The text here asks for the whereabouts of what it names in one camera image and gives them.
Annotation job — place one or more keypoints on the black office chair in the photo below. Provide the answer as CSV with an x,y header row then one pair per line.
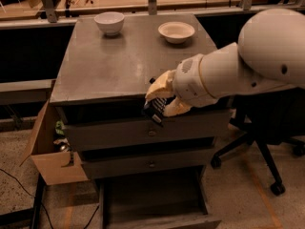
x,y
268,119

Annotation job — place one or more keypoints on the top grey drawer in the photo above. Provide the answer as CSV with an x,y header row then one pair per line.
x,y
137,131

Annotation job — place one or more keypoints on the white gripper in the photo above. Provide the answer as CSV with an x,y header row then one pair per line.
x,y
190,81

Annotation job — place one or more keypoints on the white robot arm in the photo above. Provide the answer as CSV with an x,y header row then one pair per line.
x,y
269,56

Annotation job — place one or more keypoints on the black metal floor frame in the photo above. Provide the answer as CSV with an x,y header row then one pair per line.
x,y
27,218

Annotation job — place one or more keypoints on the middle grey drawer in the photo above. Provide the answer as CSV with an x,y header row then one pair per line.
x,y
121,166

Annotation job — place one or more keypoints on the shallow white bowl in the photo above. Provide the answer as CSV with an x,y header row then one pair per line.
x,y
176,32

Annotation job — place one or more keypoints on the green trash in box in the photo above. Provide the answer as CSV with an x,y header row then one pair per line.
x,y
59,125

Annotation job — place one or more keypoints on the grey drawer cabinet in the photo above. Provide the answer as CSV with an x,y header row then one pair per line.
x,y
104,79

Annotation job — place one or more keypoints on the deep white bowl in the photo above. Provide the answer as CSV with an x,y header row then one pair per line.
x,y
110,23

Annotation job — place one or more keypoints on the open cardboard box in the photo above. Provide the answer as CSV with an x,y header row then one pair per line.
x,y
55,167

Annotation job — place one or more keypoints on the open bottom grey drawer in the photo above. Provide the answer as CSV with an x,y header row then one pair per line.
x,y
172,199

